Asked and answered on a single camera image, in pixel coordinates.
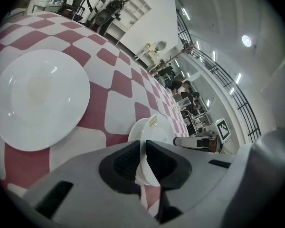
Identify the pink white checkered tablecloth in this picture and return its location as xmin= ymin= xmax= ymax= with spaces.
xmin=0 ymin=10 xmax=190 ymax=219

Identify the white table with faucet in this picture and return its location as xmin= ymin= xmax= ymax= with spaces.
xmin=26 ymin=0 xmax=65 ymax=15

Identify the black swivel office chair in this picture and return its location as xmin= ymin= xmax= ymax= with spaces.
xmin=156 ymin=65 xmax=175 ymax=80

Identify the white shelving desk unit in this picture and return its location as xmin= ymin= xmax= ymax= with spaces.
xmin=105 ymin=0 xmax=152 ymax=46

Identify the white plate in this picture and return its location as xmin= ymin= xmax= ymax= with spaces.
xmin=140 ymin=114 xmax=174 ymax=187
xmin=127 ymin=117 xmax=150 ymax=143
xmin=0 ymin=48 xmax=91 ymax=152

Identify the reddish wooden coat rack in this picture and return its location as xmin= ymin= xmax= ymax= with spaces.
xmin=156 ymin=42 xmax=196 ymax=69

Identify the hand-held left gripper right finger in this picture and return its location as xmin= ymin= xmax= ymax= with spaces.
xmin=146 ymin=140 xmax=193 ymax=190

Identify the white dressing table with mirror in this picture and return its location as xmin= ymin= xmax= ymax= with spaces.
xmin=134 ymin=40 xmax=169 ymax=67

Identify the round ceiling light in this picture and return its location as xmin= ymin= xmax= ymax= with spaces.
xmin=241 ymin=34 xmax=254 ymax=48

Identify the black balcony railing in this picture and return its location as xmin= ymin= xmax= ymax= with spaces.
xmin=176 ymin=13 xmax=262 ymax=144

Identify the black white robot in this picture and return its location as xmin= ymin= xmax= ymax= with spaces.
xmin=72 ymin=0 xmax=106 ymax=27

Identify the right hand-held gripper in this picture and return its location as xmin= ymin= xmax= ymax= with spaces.
xmin=172 ymin=118 xmax=232 ymax=153

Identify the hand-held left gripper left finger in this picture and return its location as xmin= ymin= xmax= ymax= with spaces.
xmin=98 ymin=140 xmax=142 ymax=196

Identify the black chrome office chair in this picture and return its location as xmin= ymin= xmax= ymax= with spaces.
xmin=56 ymin=0 xmax=86 ymax=21

